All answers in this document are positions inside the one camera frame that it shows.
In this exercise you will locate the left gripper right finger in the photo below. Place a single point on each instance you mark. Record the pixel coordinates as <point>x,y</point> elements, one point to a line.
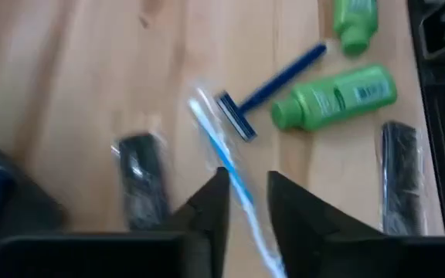
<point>342,251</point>

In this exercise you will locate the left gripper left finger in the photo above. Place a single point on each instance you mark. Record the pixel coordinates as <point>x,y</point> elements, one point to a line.
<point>149,255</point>

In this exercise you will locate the blue toothbrush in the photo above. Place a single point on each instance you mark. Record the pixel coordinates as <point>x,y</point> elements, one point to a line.
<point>222,150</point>

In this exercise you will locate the black wrapped comb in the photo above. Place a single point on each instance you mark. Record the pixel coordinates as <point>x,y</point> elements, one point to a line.
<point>141,181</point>
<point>400,173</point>

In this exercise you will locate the green Pert shampoo bottle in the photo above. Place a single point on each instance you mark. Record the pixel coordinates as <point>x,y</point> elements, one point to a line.
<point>355,23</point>
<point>342,96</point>

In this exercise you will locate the small black camera box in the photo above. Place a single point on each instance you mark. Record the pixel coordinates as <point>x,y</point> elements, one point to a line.
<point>444,27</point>

